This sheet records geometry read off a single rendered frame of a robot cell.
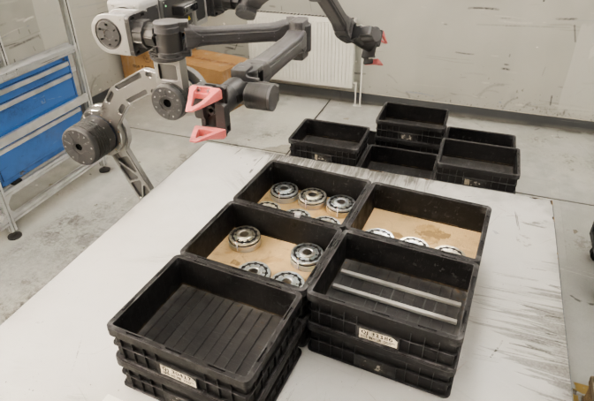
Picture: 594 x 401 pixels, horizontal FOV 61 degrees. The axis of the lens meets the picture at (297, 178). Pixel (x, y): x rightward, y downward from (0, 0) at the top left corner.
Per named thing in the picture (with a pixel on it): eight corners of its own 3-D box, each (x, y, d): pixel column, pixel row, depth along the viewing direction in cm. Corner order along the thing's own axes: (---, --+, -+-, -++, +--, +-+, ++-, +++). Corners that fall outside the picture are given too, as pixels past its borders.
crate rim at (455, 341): (304, 299, 132) (304, 292, 131) (343, 234, 155) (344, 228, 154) (461, 349, 118) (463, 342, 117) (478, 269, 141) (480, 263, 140)
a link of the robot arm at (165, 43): (161, 43, 154) (158, 25, 152) (190, 46, 151) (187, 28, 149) (142, 51, 147) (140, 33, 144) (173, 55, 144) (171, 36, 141)
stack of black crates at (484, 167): (424, 233, 279) (436, 162, 255) (432, 204, 302) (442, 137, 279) (501, 249, 266) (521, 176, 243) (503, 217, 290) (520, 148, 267)
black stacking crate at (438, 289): (305, 324, 137) (305, 294, 131) (342, 259, 160) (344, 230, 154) (454, 374, 123) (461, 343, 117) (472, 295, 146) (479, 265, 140)
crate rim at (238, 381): (104, 333, 123) (102, 326, 122) (178, 259, 147) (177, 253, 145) (248, 391, 109) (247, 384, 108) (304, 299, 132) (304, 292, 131)
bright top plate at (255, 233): (223, 242, 161) (223, 240, 161) (237, 224, 169) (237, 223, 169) (252, 249, 158) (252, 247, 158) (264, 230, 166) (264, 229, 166)
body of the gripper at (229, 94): (227, 135, 104) (242, 120, 110) (223, 87, 99) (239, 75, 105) (199, 131, 106) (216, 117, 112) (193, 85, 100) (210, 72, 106)
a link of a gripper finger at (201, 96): (208, 138, 96) (229, 117, 103) (203, 102, 92) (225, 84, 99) (176, 132, 98) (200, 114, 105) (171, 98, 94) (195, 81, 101)
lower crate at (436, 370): (305, 351, 143) (304, 322, 137) (341, 284, 166) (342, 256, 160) (448, 404, 129) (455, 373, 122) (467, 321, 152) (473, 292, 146)
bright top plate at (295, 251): (284, 258, 154) (284, 256, 154) (301, 240, 161) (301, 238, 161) (313, 269, 149) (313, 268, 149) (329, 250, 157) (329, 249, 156)
